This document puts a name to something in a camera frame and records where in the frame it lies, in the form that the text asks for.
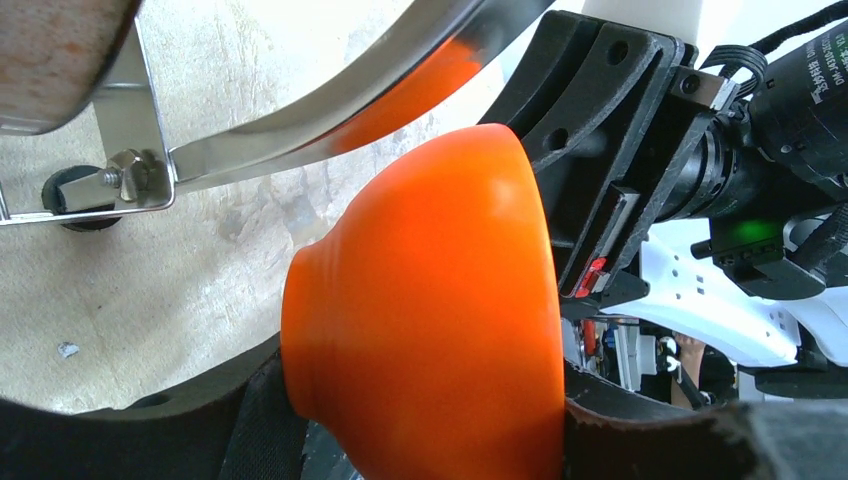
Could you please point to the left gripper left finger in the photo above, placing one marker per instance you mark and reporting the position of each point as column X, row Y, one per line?
column 233, row 421

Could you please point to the brown glazed bowl stack top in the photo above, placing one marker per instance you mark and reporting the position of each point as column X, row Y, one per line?
column 54, row 55

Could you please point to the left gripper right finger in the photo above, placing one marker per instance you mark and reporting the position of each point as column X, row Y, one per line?
column 612, row 433

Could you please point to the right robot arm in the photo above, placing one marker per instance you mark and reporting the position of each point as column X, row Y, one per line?
column 753, row 288

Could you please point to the bright orange bowl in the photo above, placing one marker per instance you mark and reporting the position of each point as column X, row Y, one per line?
column 423, row 330

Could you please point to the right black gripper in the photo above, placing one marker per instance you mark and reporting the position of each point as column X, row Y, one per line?
column 609, row 115

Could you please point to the steel two-tier dish rack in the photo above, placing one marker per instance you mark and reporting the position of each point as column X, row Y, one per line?
column 431, row 51

